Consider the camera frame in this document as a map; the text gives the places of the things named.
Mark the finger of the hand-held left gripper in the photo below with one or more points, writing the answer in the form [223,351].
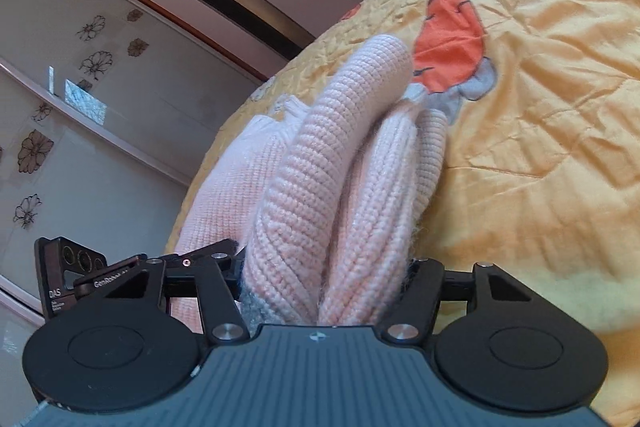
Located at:
[205,251]

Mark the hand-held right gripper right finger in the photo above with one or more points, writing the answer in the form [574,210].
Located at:
[420,292]

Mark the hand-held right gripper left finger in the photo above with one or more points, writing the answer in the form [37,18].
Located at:
[215,294]

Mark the pink knit sweater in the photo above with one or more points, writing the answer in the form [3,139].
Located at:
[320,187]

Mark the flower print sliding wardrobe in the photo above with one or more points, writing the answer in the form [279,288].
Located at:
[150,102]

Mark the yellow printed quilt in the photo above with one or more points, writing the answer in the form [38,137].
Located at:
[540,117]

